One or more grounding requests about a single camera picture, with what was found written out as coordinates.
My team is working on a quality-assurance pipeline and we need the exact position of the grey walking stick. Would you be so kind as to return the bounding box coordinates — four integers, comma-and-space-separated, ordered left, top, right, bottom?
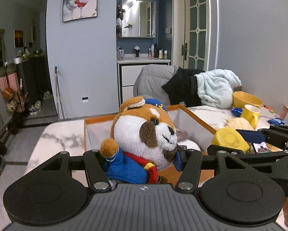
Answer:
54, 66, 65, 119

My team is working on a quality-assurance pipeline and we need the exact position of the grey padded jacket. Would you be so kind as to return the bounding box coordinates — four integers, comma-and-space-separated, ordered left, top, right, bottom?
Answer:
133, 64, 179, 106

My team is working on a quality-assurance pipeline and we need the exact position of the yellow mug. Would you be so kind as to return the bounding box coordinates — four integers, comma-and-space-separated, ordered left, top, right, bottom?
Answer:
240, 104, 260, 129

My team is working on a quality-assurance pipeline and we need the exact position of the white glass panel door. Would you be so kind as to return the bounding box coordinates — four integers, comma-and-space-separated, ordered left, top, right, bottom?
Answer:
171, 0, 219, 71

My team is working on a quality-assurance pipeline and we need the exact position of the wine glass wall picture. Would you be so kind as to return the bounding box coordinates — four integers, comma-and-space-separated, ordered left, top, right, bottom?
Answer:
63, 0, 98, 23

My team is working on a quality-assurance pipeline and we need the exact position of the orange cardboard box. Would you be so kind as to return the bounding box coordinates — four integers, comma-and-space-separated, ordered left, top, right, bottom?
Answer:
84, 105, 215, 173

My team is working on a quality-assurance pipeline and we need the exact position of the light blue fleece blanket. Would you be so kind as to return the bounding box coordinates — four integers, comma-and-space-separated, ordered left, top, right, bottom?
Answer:
195, 69, 242, 109

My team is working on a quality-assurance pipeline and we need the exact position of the cream plush toy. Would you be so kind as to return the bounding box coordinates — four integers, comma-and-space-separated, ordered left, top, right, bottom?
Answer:
226, 117, 255, 131

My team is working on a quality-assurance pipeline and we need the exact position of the black garment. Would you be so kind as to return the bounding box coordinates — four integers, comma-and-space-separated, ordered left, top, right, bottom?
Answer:
162, 67, 204, 107

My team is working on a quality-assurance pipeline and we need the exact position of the blue snack packet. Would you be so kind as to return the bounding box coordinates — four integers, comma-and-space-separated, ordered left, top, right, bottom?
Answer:
267, 117, 285, 126

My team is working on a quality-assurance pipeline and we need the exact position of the orange wall picture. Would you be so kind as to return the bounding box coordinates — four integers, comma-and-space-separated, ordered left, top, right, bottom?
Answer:
14, 30, 24, 48

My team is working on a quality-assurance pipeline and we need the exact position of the wall mirror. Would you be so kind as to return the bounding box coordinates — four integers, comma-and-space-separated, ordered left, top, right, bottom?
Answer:
120, 0, 156, 38

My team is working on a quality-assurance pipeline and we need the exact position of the white vanity cabinet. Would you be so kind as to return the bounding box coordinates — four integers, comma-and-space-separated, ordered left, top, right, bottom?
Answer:
117, 57, 172, 106

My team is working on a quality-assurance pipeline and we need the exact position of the yellow toy object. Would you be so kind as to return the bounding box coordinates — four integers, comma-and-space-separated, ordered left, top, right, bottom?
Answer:
211, 127, 250, 153

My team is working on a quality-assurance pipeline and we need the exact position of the yellow bowl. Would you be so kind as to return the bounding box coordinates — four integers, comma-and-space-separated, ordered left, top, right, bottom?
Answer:
232, 91, 263, 109

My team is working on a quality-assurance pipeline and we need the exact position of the plush dog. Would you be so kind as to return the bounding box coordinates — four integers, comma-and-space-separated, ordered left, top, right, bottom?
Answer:
100, 96, 178, 184

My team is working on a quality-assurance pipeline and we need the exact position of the black tall cabinet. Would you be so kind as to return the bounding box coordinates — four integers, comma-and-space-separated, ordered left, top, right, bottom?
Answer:
16, 56, 52, 107

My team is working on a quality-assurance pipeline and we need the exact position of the brown football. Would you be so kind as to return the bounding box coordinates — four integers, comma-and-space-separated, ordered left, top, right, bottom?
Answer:
2, 87, 14, 100

